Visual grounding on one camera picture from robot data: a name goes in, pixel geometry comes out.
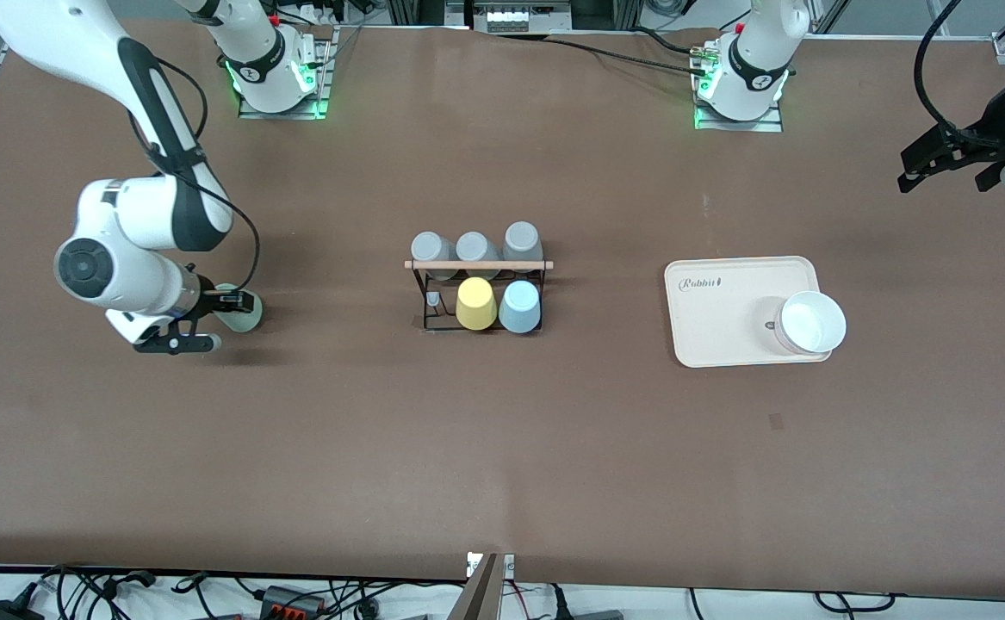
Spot pale green cup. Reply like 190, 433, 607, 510
212, 284, 264, 333

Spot white bowl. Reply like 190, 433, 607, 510
773, 290, 847, 356

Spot white terminal block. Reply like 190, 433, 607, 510
485, 7, 555, 34

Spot light blue cup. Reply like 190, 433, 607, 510
499, 280, 543, 334

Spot yellow cup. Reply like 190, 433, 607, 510
456, 276, 499, 332

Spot black wire cup rack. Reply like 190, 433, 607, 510
404, 258, 555, 335

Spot grey cup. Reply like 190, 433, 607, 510
411, 231, 458, 281
502, 221, 544, 272
456, 231, 501, 278

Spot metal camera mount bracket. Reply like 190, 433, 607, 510
446, 551, 516, 620

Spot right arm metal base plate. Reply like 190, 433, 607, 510
238, 26, 337, 120

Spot black power strip red switches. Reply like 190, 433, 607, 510
261, 586, 326, 619

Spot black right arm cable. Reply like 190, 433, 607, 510
127, 56, 261, 294

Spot black cable across table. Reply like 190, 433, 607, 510
545, 34, 710, 77

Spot beige tray with Rabbit print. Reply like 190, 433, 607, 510
664, 255, 834, 369

